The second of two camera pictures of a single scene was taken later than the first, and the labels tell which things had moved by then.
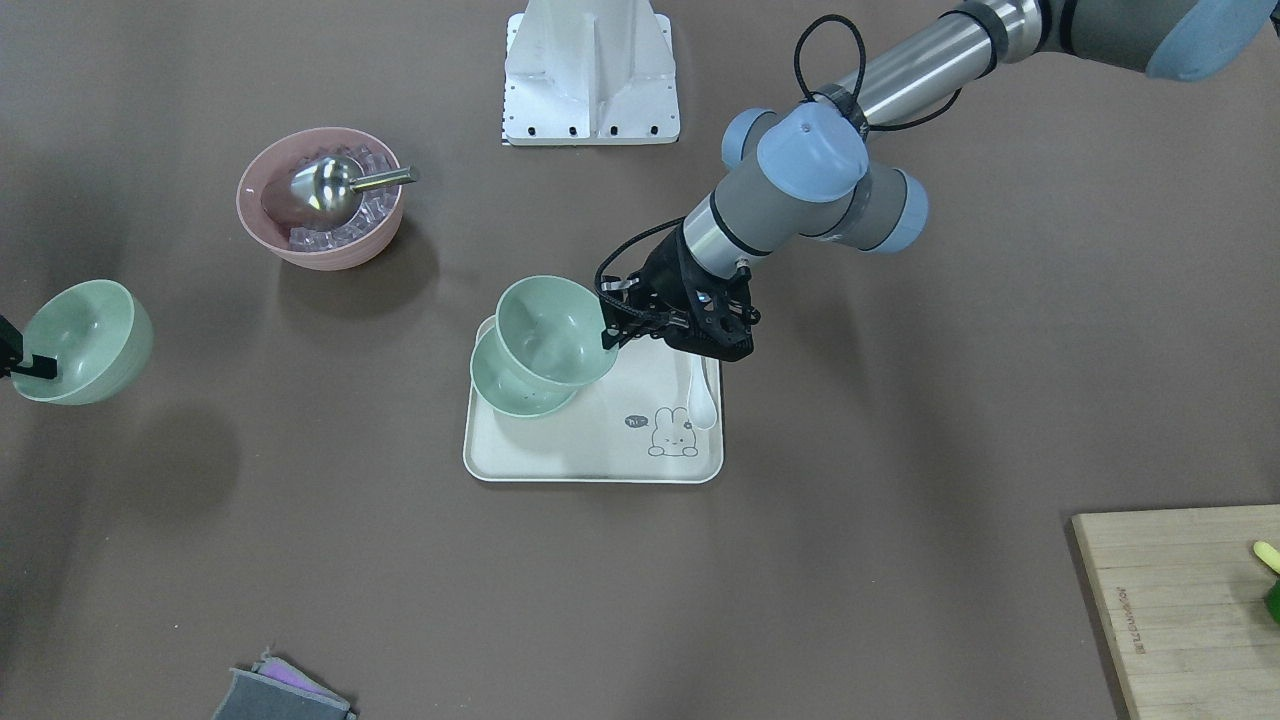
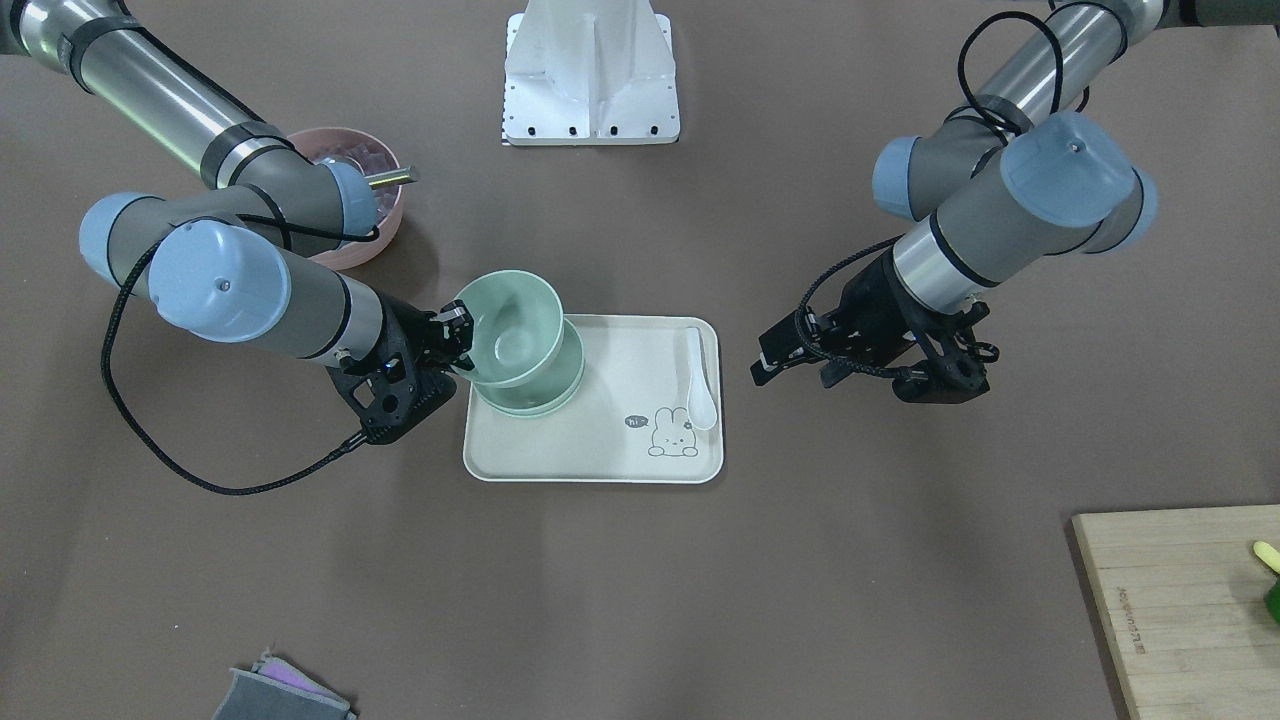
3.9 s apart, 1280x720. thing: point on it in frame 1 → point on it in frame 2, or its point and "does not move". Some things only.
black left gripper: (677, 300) → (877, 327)
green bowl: (552, 329) → (544, 391)
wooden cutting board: (1183, 595) does not move
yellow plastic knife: (1268, 555) does not move
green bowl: (102, 337) → (517, 328)
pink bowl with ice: (336, 246) does not move
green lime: (1272, 599) does not move
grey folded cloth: (275, 690) does not move
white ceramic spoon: (701, 405) does not move
